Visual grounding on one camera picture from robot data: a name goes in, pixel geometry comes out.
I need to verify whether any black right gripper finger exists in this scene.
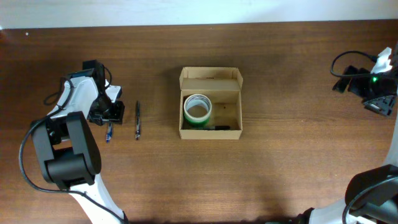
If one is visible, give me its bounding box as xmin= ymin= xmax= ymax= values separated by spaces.
xmin=332 ymin=65 xmax=358 ymax=93
xmin=347 ymin=67 xmax=370 ymax=95

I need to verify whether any blue clear pen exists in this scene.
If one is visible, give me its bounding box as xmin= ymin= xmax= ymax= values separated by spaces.
xmin=105 ymin=123 xmax=113 ymax=143

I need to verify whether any dark grey clear pen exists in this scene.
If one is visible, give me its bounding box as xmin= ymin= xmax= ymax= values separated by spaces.
xmin=135 ymin=101 xmax=141 ymax=140

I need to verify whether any beige masking tape roll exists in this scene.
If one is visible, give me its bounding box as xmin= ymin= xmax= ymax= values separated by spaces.
xmin=183 ymin=94 xmax=213 ymax=118

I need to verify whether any green tape roll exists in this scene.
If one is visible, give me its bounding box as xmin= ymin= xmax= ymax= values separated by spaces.
xmin=184 ymin=114 xmax=210 ymax=128

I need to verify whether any black and grey marker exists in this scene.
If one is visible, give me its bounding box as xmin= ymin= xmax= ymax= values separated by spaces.
xmin=193 ymin=125 xmax=231 ymax=131

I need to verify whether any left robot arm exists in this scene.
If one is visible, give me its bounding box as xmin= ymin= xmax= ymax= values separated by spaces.
xmin=27 ymin=60 xmax=128 ymax=223

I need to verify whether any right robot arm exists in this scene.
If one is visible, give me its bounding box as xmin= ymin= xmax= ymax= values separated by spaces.
xmin=288 ymin=65 xmax=397 ymax=224

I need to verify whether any open cardboard box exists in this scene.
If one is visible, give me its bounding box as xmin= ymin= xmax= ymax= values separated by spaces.
xmin=178 ymin=67 xmax=243 ymax=139

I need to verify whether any right black cable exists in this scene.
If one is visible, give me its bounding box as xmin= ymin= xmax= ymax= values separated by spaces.
xmin=329 ymin=50 xmax=398 ymax=78

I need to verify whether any black cable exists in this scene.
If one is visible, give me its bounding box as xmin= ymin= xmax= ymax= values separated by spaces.
xmin=18 ymin=67 xmax=128 ymax=224
xmin=329 ymin=50 xmax=398 ymax=78

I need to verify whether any left black cable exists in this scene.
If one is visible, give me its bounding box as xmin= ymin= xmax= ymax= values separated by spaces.
xmin=18 ymin=67 xmax=128 ymax=224

